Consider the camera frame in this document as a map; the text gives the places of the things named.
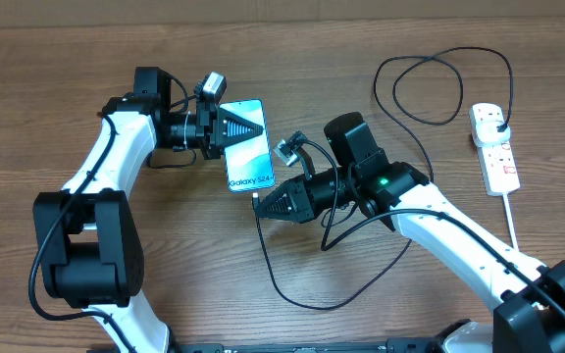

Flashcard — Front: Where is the Samsung Galaxy smartphone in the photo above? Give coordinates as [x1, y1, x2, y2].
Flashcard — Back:
[220, 99, 276, 192]

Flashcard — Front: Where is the black USB charging cable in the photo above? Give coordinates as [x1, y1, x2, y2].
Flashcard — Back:
[251, 46, 514, 312]

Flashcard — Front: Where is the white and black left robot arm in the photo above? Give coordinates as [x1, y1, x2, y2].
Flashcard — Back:
[27, 67, 266, 352]

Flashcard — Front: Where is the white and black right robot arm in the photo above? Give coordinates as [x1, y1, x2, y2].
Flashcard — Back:
[253, 112, 565, 352]

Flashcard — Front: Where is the white charger adapter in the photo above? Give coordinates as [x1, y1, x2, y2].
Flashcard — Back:
[472, 121, 511, 148]

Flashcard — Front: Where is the white power strip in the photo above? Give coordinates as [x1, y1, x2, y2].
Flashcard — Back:
[469, 103, 520, 196]

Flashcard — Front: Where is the white power strip cord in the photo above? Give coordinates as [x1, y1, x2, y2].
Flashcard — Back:
[501, 193, 522, 252]

